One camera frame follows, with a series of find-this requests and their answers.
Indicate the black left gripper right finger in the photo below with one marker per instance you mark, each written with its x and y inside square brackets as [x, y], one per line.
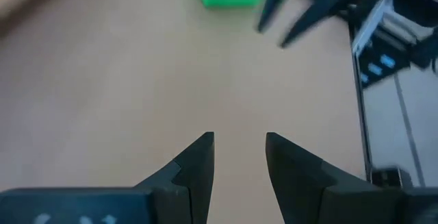
[301, 189]

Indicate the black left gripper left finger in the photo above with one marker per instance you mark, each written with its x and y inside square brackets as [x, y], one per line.
[191, 189]

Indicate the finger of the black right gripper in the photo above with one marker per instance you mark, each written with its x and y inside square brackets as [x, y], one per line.
[325, 5]
[273, 1]

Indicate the black case with white labels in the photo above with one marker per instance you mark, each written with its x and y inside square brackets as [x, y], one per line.
[400, 47]

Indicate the silver aluminium post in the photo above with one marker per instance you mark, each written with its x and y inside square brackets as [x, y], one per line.
[371, 25]

